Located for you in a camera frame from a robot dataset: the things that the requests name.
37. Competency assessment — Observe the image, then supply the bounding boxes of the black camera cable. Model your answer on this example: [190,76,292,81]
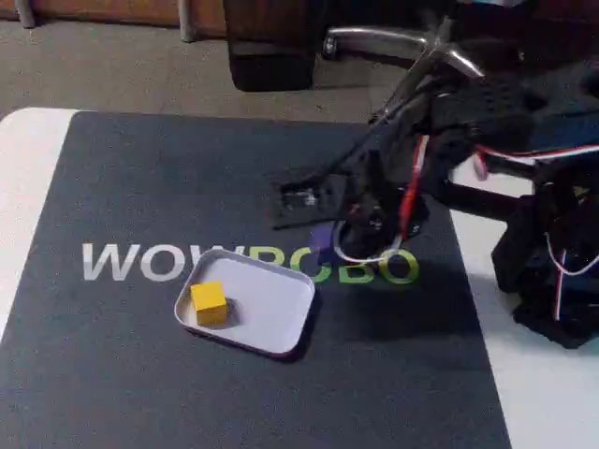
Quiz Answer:
[280,135,389,188]

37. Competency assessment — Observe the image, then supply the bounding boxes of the black bin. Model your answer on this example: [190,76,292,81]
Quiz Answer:
[222,0,325,93]

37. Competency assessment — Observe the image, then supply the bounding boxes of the black table clamp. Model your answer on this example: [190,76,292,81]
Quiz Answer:
[432,161,537,221]

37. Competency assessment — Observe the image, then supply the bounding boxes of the black mat with WOWROBO print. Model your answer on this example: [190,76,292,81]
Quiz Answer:
[0,110,512,449]

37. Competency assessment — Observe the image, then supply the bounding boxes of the purple cube block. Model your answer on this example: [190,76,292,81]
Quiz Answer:
[312,224,335,253]

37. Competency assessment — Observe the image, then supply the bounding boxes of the red servo wire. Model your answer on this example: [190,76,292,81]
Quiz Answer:
[399,134,431,238]

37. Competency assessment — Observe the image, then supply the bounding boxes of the black square camera box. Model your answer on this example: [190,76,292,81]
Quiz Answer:
[268,171,348,231]

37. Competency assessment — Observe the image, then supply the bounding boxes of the grey metal leg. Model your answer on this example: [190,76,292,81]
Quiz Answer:
[15,0,37,28]
[179,0,196,44]

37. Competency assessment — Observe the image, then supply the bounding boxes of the brown wooden board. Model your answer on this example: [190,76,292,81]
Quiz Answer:
[0,0,226,29]

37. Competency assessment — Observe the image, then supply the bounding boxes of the white rectangular tray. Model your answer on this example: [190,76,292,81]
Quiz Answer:
[173,248,316,363]

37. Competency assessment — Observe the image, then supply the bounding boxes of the red white wire bundle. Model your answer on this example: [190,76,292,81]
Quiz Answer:
[542,224,599,324]

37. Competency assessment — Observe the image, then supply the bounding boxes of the chrome office chair base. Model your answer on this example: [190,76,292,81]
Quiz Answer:
[321,15,488,125]

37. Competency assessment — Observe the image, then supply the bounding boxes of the white wire loop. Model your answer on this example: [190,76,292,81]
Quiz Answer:
[330,218,409,263]

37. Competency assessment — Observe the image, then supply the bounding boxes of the yellow cube block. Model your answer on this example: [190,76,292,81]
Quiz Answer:
[189,281,229,328]

